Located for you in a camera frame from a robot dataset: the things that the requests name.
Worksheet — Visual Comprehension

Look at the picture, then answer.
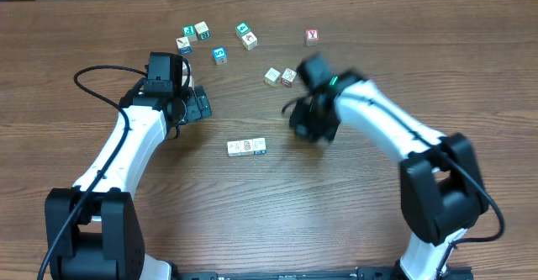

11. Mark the wooden block blue bottom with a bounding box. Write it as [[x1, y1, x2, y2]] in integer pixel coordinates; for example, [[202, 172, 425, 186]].
[[252, 138, 266, 155]]

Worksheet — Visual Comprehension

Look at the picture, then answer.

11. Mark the pineapple picture wooden block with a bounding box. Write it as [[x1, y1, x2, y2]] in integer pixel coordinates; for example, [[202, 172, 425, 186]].
[[240, 140, 254, 156]]

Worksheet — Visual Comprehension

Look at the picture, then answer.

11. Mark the red letter Y block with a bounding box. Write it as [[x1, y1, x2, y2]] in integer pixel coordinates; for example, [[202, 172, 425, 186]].
[[305, 29, 319, 46]]

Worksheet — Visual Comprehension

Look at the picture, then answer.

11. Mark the wooden block red bottom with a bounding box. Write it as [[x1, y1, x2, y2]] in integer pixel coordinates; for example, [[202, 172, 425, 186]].
[[227, 140, 241, 157]]

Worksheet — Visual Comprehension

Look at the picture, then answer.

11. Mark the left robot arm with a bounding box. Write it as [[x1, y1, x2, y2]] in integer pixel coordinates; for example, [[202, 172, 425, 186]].
[[38, 52, 212, 279]]

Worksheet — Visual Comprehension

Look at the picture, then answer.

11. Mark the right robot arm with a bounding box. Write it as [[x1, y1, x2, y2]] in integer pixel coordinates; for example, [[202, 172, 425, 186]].
[[289, 54, 490, 279]]

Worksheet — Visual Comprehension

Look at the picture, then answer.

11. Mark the wooden block red side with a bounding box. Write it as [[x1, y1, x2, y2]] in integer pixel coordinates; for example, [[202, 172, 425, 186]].
[[188, 76, 195, 88]]

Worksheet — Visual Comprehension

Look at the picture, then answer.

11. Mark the wooden block blue side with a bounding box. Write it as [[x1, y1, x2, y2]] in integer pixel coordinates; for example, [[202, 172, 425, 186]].
[[176, 37, 193, 55]]

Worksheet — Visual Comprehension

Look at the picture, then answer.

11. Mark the wooden block red edge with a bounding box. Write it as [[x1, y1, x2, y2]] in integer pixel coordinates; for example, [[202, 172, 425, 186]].
[[281, 68, 297, 87]]

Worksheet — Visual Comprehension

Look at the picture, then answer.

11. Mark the green letter block left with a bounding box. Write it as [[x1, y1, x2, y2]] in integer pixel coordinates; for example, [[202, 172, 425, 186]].
[[182, 25, 198, 42]]

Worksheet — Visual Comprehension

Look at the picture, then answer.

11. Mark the wooden block green side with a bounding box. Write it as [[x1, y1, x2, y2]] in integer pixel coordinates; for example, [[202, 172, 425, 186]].
[[194, 21, 211, 40]]

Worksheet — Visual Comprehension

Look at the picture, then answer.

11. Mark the blue number five block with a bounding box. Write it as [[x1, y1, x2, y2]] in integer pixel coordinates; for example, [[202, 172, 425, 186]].
[[213, 46, 228, 65]]

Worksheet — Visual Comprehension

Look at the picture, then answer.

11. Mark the wooden block yellow side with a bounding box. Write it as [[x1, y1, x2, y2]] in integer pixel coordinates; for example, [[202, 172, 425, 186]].
[[264, 67, 281, 87]]

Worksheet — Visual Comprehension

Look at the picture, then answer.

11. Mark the green number four block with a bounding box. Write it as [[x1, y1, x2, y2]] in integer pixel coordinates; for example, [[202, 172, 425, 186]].
[[235, 21, 251, 39]]

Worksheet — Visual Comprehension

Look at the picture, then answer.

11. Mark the plain wooden picture block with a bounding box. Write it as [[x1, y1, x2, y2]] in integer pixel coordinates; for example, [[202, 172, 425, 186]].
[[241, 32, 258, 50]]

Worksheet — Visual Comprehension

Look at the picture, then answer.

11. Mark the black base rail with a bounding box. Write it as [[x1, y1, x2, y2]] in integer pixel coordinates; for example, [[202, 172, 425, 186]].
[[171, 265, 475, 280]]

